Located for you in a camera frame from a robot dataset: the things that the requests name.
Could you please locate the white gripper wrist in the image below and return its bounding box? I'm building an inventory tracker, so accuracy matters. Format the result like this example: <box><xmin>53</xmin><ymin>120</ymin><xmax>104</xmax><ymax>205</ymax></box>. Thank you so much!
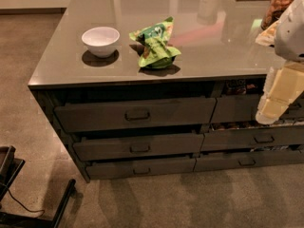
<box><xmin>256</xmin><ymin>61</ymin><xmax>304</xmax><ymax>124</ymax></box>

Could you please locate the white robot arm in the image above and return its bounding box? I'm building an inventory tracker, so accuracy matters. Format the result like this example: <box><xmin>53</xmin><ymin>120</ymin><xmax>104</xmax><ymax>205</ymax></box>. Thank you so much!
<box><xmin>256</xmin><ymin>0</ymin><xmax>304</xmax><ymax>124</ymax></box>

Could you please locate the glass jar of nuts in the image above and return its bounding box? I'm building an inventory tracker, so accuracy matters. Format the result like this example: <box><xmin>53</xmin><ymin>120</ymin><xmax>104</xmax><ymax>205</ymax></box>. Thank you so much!
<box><xmin>260</xmin><ymin>0</ymin><xmax>294</xmax><ymax>29</ymax></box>

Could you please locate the green crumpled snack bag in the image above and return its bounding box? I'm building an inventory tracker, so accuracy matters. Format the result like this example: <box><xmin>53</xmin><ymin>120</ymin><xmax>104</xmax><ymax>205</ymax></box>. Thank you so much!
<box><xmin>129</xmin><ymin>17</ymin><xmax>181</xmax><ymax>69</ymax></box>

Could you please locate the grey counter cabinet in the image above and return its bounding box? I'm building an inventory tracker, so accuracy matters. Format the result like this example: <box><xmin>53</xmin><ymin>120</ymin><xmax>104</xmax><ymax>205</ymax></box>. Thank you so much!
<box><xmin>28</xmin><ymin>0</ymin><xmax>304</xmax><ymax>181</ymax></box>

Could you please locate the white ceramic bowl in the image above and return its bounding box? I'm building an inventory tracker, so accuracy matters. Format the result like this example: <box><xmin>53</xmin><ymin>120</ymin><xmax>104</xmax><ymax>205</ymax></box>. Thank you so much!
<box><xmin>82</xmin><ymin>27</ymin><xmax>120</xmax><ymax>58</ymax></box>

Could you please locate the black chair frame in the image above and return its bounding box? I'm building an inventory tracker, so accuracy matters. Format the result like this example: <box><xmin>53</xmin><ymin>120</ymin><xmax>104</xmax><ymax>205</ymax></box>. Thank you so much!
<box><xmin>0</xmin><ymin>145</ymin><xmax>77</xmax><ymax>228</ymax></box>

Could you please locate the black cable on floor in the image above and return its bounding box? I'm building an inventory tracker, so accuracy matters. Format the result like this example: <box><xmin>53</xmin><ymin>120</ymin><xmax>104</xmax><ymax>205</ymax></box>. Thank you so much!
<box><xmin>6</xmin><ymin>187</ymin><xmax>46</xmax><ymax>219</ymax></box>

